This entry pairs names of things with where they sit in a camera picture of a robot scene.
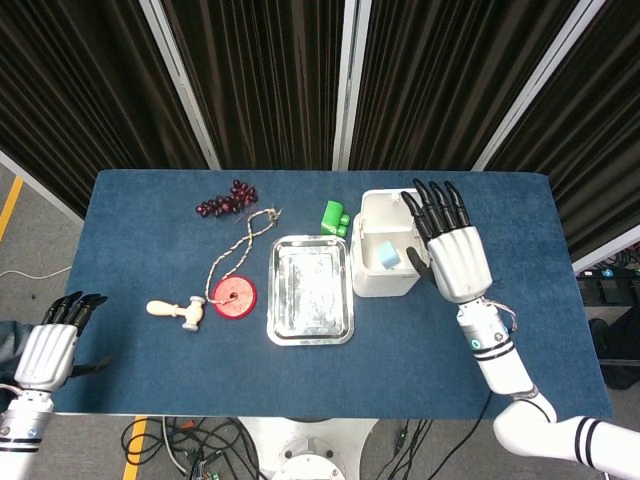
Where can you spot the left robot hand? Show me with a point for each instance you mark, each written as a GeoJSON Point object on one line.
{"type": "Point", "coordinates": [47, 352]}

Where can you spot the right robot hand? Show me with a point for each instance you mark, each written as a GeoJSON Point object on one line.
{"type": "Point", "coordinates": [460, 265]}

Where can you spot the light blue cube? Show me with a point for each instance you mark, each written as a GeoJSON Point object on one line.
{"type": "Point", "coordinates": [389, 255]}

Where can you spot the white square container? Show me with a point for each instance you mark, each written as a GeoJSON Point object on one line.
{"type": "Point", "coordinates": [382, 282]}

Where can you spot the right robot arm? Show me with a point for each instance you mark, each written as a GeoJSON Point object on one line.
{"type": "Point", "coordinates": [500, 360]}

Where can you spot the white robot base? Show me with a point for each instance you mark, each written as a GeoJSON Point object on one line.
{"type": "Point", "coordinates": [310, 445]}

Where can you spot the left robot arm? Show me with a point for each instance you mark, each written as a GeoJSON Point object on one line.
{"type": "Point", "coordinates": [20, 430]}

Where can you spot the blue denim cloth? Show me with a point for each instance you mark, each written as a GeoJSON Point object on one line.
{"type": "Point", "coordinates": [9, 345]}

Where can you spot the yellow floor tape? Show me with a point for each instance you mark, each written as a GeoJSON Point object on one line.
{"type": "Point", "coordinates": [135, 450]}
{"type": "Point", "coordinates": [11, 207]}

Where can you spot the green plastic block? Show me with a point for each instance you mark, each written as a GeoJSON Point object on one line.
{"type": "Point", "coordinates": [331, 215]}

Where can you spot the dark blue table cloth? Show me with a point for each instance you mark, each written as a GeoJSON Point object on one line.
{"type": "Point", "coordinates": [150, 250]}

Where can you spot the black power strip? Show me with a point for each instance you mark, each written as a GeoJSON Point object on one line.
{"type": "Point", "coordinates": [607, 287]}

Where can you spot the small wooden mallet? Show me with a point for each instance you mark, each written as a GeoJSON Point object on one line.
{"type": "Point", "coordinates": [192, 312]}

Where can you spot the stainless steel rectangular tray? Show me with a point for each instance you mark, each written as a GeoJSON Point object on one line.
{"type": "Point", "coordinates": [310, 290]}

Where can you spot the black bag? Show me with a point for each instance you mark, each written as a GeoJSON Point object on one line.
{"type": "Point", "coordinates": [617, 345]}

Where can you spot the dark pleated curtain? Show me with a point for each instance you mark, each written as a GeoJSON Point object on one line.
{"type": "Point", "coordinates": [260, 75]}
{"type": "Point", "coordinates": [75, 100]}
{"type": "Point", "coordinates": [440, 75]}
{"type": "Point", "coordinates": [605, 125]}

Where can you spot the dark red grape bunch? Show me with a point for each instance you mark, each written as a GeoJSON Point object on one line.
{"type": "Point", "coordinates": [225, 202]}

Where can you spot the white frame rail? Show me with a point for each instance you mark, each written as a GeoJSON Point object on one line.
{"type": "Point", "coordinates": [35, 185]}
{"type": "Point", "coordinates": [607, 255]}

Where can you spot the white frame post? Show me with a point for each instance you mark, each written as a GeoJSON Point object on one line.
{"type": "Point", "coordinates": [185, 90]}
{"type": "Point", "coordinates": [535, 95]}
{"type": "Point", "coordinates": [351, 85]}

